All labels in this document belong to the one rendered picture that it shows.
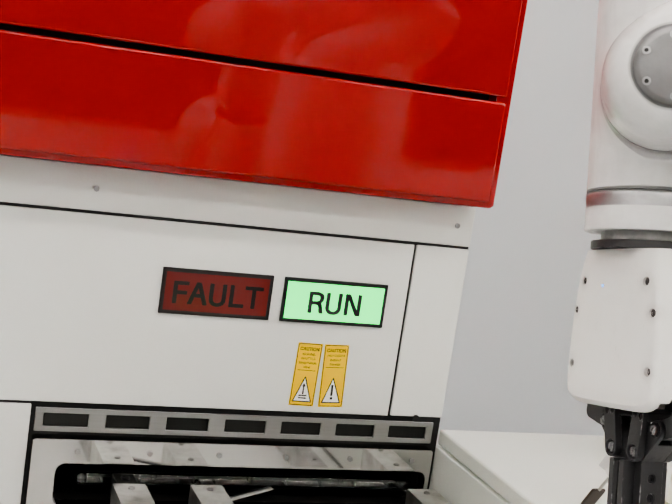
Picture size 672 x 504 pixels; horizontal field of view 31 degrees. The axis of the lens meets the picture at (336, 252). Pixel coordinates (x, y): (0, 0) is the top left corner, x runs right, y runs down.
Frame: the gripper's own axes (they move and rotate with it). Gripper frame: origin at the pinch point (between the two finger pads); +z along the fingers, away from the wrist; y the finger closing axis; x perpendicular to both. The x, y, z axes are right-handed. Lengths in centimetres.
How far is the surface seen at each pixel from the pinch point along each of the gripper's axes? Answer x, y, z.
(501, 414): 108, -214, 14
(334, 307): 0, -57, -10
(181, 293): -16, -57, -10
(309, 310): -2, -57, -10
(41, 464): -28, -60, 8
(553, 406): 123, -214, 11
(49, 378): -28, -59, -1
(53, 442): -28, -59, 5
